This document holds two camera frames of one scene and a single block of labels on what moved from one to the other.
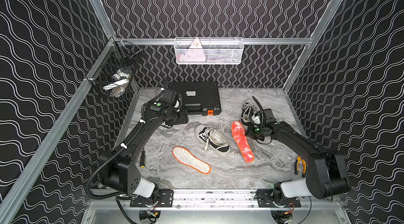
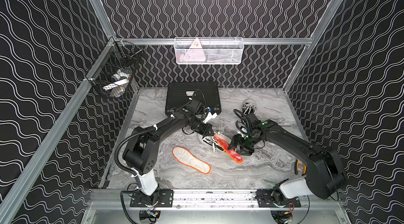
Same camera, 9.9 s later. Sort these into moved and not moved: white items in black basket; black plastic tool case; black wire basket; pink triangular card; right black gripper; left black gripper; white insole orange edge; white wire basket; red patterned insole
Moved: left black gripper; right black gripper; red patterned insole
Not moved: black wire basket; black plastic tool case; white items in black basket; white insole orange edge; pink triangular card; white wire basket
